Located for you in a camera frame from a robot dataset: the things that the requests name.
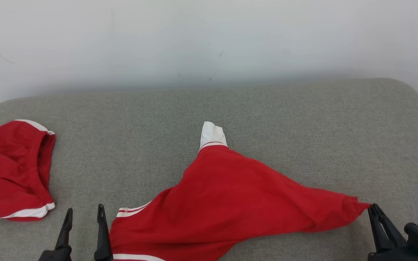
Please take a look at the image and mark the red shorts white trim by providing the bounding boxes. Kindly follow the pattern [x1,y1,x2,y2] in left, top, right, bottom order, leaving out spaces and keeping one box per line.
[0,119,56,227]

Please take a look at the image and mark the red jersey shirt white sleeves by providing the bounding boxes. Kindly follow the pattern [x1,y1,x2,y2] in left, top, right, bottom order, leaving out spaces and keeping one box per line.
[109,121,371,261]

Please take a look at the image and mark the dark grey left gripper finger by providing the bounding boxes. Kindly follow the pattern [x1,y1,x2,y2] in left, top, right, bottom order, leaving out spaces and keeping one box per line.
[94,204,114,261]
[55,208,74,249]

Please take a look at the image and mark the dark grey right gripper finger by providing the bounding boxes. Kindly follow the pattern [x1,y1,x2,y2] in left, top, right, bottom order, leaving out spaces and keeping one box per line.
[373,203,407,249]
[368,204,393,253]

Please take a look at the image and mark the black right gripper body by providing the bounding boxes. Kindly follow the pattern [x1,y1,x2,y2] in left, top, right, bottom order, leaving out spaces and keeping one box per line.
[368,245,418,261]

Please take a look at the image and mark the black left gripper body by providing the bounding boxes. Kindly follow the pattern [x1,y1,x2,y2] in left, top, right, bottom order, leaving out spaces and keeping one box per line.
[38,245,73,261]

